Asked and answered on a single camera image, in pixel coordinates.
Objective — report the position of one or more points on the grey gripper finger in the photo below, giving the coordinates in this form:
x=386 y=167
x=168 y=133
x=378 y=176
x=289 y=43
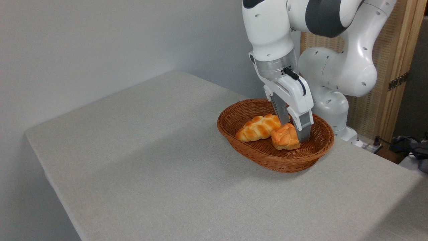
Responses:
x=303 y=125
x=281 y=112

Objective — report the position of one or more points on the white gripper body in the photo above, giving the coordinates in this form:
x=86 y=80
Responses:
x=294 y=95

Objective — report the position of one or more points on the round knotted bread roll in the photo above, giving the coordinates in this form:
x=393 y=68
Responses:
x=284 y=139

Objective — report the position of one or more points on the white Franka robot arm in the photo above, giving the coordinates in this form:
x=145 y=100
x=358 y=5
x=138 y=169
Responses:
x=354 y=67

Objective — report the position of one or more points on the long braided bread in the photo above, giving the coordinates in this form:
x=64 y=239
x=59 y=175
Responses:
x=257 y=129

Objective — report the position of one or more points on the brown wicker basket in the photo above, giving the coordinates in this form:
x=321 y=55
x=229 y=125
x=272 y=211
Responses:
x=260 y=157

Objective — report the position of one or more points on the white power strip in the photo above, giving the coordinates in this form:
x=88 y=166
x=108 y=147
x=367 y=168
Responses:
x=369 y=146

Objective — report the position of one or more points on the metal screen hinge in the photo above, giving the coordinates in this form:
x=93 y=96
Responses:
x=398 y=81

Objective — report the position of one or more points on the dark grey bundle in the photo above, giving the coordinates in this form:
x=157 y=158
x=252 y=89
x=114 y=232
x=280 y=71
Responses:
x=419 y=149

